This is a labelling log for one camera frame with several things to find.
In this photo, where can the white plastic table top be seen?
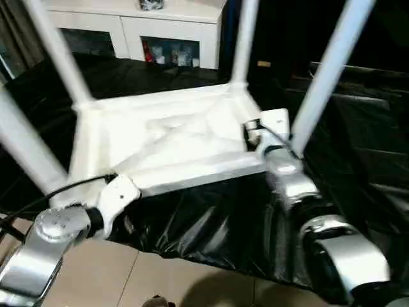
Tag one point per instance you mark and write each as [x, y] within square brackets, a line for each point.
[172, 134]

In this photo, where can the white plastic table leg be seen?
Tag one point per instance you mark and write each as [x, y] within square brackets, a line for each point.
[244, 38]
[19, 141]
[329, 70]
[57, 51]

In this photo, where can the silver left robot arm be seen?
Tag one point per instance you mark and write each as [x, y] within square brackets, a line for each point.
[38, 249]

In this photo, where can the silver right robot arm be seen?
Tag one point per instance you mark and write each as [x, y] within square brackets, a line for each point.
[319, 217]

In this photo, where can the silver left leg black foot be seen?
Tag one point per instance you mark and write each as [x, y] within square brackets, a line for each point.
[158, 302]

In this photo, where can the toy figures behind cabinet glass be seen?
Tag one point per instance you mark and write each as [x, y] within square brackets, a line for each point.
[171, 54]

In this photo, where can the black tv cabinet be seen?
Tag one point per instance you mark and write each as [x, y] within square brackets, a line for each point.
[319, 29]

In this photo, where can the black work mat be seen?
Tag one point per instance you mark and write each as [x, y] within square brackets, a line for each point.
[38, 96]

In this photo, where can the grey plush toy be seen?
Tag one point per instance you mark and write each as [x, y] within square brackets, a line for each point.
[151, 4]

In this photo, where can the white cabinet with glass doors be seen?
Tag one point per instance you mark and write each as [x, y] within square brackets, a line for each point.
[128, 22]

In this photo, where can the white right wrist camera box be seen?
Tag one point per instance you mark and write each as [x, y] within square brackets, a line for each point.
[275, 131]

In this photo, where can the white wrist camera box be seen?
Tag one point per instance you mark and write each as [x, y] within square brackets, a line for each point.
[115, 198]
[275, 131]

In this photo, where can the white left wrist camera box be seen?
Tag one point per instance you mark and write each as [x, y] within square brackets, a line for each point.
[115, 198]

